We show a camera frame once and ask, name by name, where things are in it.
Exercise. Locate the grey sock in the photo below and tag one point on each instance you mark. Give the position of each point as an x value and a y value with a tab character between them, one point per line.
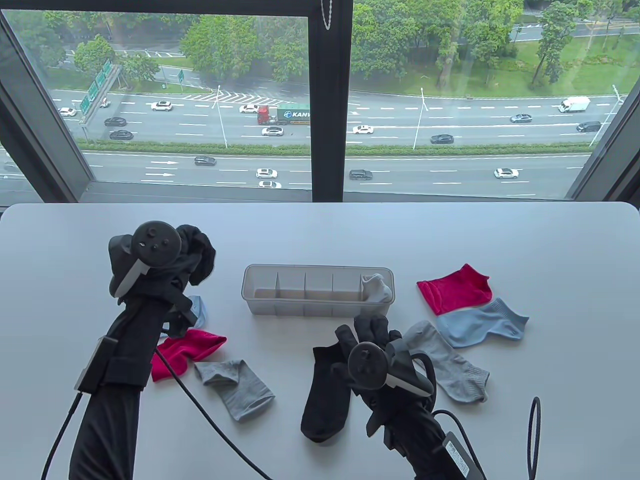
450	362
240	390

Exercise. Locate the black sock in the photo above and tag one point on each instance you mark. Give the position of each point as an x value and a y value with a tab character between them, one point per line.
325	395
202	260

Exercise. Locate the grey handheld controller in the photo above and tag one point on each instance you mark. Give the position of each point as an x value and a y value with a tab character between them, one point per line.
155	245
367	367

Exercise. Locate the dark window frame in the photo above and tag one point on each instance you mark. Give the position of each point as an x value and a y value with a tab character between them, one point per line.
327	125

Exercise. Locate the white sock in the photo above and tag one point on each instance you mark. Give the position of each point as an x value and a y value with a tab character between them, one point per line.
384	295
370	280

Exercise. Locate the clear plastic divided organizer box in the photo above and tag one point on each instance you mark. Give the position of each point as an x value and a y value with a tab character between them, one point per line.
300	307

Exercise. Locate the green road sign gantry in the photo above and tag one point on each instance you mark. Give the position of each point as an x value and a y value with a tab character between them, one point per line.
92	92

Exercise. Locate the person's left hand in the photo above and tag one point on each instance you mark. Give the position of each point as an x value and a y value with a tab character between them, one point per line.
172	280

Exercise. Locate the person's right forearm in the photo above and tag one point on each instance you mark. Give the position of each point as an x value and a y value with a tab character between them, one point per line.
415	440

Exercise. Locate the red sock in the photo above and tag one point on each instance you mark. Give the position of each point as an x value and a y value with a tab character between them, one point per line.
455	292
175	357

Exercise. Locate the black box with white label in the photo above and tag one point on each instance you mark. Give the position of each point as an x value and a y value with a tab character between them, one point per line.
95	365
460	457

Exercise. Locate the person's right hand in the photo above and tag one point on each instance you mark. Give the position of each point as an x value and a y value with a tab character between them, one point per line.
372	330

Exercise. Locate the person's left forearm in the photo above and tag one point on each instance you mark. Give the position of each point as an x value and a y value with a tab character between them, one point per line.
115	425

